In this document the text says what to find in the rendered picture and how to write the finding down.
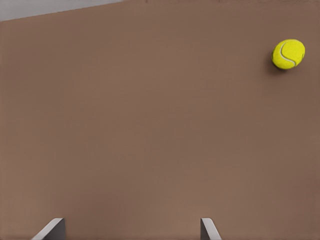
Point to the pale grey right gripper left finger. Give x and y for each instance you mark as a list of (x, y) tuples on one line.
[(53, 230)]

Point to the yellow tennis ball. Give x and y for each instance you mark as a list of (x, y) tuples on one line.
[(288, 53)]

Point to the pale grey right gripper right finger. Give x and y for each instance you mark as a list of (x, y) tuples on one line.
[(208, 231)]

